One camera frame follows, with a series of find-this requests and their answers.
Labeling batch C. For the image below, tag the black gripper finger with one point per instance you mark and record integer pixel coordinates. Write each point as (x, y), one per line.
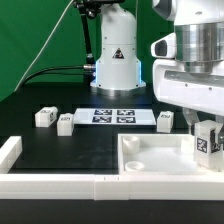
(191, 118)
(220, 131)

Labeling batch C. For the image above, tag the white square tabletop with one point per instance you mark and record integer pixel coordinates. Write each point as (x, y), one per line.
(157, 154)

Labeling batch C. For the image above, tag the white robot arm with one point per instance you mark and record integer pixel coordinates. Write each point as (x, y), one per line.
(188, 70)

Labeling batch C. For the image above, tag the white marker tag sheet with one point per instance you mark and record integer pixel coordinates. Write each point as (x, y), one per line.
(96, 116)

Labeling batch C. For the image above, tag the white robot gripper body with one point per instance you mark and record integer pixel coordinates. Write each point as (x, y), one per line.
(201, 92)

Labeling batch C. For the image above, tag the white U-shaped fence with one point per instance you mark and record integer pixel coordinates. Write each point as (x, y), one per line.
(132, 186)

